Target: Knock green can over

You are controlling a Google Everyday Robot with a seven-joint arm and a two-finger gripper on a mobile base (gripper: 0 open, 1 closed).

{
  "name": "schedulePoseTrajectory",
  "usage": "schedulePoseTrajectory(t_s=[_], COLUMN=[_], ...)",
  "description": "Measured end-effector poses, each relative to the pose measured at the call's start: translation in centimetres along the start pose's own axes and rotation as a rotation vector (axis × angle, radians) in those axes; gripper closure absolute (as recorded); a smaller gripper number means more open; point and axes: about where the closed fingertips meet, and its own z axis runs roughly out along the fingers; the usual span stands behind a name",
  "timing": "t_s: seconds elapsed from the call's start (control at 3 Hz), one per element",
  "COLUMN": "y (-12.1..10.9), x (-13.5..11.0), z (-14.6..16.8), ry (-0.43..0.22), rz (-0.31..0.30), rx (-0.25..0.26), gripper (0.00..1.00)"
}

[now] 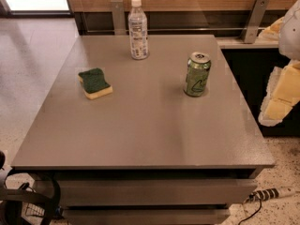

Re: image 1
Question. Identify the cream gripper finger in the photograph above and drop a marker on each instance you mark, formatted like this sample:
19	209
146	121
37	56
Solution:
272	32
282	94

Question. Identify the green soda can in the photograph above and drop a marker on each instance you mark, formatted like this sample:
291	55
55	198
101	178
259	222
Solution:
198	68

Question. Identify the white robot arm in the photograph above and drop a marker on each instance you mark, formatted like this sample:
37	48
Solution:
289	35

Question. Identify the white power strip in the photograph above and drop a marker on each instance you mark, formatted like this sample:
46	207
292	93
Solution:
270	194

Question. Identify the clear plastic water bottle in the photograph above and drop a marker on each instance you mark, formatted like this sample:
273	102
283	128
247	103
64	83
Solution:
137	27

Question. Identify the grey lower drawer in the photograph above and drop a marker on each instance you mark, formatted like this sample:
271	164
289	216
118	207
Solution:
147	217

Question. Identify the grey drawer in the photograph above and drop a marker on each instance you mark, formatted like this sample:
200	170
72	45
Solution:
155	192
147	217

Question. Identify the green and yellow sponge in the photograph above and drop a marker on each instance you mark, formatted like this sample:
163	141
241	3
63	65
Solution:
94	84

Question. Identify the grey upper drawer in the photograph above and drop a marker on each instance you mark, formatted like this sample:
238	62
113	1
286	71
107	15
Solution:
155	192

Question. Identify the right metal bracket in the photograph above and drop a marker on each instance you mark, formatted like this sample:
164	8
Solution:
250	31

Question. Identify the metal bracket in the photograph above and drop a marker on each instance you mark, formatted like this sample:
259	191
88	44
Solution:
250	31
118	17

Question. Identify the wooden wall counter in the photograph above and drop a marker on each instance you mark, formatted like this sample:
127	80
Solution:
222	18

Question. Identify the left metal bracket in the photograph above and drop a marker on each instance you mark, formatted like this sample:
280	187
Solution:
118	17

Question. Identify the black chair frame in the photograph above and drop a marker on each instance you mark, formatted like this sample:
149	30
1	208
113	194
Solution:
12	199

